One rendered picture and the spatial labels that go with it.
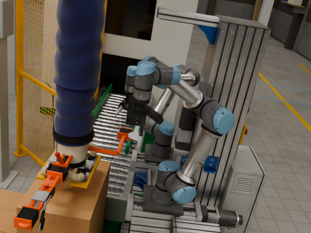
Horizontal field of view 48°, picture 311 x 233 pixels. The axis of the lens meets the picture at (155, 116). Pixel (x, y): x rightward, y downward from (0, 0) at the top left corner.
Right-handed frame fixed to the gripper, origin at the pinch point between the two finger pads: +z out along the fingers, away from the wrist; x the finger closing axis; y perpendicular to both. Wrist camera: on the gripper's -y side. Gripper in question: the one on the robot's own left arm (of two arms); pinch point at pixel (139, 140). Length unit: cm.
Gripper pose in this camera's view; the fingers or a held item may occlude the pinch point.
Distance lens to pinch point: 153.8
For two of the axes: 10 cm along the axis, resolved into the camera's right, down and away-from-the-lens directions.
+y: -9.9, -1.4, -0.7
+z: -1.6, 9.0, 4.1
